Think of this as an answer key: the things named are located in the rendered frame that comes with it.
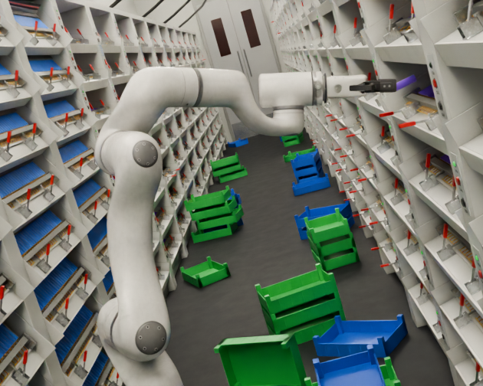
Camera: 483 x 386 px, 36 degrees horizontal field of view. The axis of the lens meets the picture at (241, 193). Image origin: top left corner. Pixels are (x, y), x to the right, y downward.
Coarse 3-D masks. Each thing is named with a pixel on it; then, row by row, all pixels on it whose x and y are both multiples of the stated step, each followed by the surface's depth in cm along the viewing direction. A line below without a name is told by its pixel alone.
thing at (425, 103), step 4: (408, 96) 197; (412, 96) 193; (416, 96) 189; (420, 96) 186; (412, 100) 191; (416, 100) 186; (420, 100) 181; (424, 100) 178; (428, 100) 176; (432, 100) 172; (420, 104) 183; (424, 104) 178; (428, 104) 173; (432, 104) 168; (424, 108) 176; (428, 108) 174; (432, 108) 170; (436, 108) 166; (428, 112) 171
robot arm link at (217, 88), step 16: (208, 80) 168; (224, 80) 170; (240, 80) 172; (208, 96) 168; (224, 96) 170; (240, 96) 172; (240, 112) 176; (256, 112) 174; (288, 112) 180; (256, 128) 177; (272, 128) 177; (288, 128) 179
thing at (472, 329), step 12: (444, 288) 211; (456, 288) 209; (444, 300) 211; (456, 300) 209; (444, 312) 206; (456, 312) 202; (468, 312) 196; (456, 324) 193; (468, 324) 192; (480, 324) 189; (468, 336) 187; (480, 336) 183; (468, 348) 185; (480, 348) 178; (480, 360) 174
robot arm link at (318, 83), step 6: (312, 72) 181; (318, 72) 181; (312, 78) 179; (318, 78) 179; (318, 84) 179; (324, 84) 180; (318, 90) 179; (324, 90) 180; (318, 96) 180; (324, 96) 181; (318, 102) 181
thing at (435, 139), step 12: (420, 84) 200; (396, 96) 201; (396, 108) 201; (396, 120) 197; (408, 120) 181; (408, 132) 189; (420, 132) 168; (432, 132) 155; (432, 144) 161; (444, 144) 146
